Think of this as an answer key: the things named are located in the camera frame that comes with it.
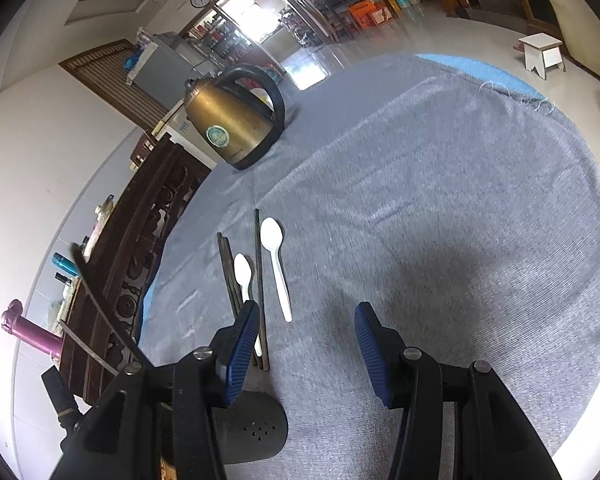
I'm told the teal bottle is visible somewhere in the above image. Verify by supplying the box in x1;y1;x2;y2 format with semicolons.
52;252;81;276

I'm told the gold electric kettle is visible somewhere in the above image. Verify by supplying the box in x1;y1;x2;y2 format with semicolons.
182;65;287;171

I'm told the blue table cover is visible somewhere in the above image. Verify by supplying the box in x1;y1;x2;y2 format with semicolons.
140;52;548;326

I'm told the shelf rack with orange boxes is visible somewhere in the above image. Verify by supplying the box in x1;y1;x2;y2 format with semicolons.
300;0;401;43

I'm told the white stool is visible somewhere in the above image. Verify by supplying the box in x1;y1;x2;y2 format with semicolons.
517;32;567;81

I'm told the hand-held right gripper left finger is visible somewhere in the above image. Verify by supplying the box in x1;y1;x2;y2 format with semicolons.
50;300;261;480

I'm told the grey refrigerator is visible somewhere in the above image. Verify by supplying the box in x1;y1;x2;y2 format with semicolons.
130;32;221;96

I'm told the large white plastic spoon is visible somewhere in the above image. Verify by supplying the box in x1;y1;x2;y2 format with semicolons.
260;217;293;323

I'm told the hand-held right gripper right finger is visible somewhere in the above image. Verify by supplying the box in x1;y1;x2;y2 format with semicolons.
354;301;563;480

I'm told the brown slatted wooden door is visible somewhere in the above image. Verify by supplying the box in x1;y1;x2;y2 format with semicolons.
60;40;181;126

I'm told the white cushion panel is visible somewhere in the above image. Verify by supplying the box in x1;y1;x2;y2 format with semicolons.
535;0;600;86

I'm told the grey tablecloth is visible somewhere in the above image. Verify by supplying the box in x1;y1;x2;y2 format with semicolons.
139;52;600;480

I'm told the small white plastic spoon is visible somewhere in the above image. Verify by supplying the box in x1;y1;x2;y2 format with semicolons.
234;253;263;358

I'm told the carved dark wooden bench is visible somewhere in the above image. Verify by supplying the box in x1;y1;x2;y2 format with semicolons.
60;132;216;406

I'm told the purple bottle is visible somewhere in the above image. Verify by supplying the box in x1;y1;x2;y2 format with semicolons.
0;299;63;358

